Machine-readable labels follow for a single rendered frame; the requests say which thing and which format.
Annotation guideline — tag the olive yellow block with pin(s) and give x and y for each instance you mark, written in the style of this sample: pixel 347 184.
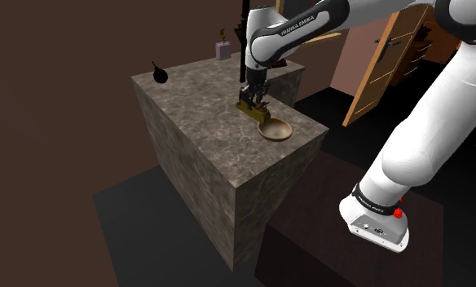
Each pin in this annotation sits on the olive yellow block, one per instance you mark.
pixel 258 113

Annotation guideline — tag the orange wooden door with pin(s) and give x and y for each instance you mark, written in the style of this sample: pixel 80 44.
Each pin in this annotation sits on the orange wooden door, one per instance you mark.
pixel 385 67

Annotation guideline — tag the lilac box with yellow top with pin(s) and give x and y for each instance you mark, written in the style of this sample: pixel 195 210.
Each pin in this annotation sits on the lilac box with yellow top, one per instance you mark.
pixel 223 51

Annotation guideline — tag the brown wooden bowl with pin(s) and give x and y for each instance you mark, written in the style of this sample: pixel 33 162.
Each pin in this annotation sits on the brown wooden bowl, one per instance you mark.
pixel 275 131

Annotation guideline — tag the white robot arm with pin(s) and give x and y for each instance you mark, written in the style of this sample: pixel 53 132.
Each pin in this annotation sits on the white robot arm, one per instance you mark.
pixel 428 131

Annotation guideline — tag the black round bottle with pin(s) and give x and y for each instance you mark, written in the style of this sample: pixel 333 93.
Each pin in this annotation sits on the black round bottle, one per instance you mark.
pixel 160 75

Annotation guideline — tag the brown chest of drawers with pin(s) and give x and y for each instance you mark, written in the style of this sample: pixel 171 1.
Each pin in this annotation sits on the brown chest of drawers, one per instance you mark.
pixel 420 51

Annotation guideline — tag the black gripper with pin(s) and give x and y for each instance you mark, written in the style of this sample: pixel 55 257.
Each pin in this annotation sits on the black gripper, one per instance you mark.
pixel 256 84

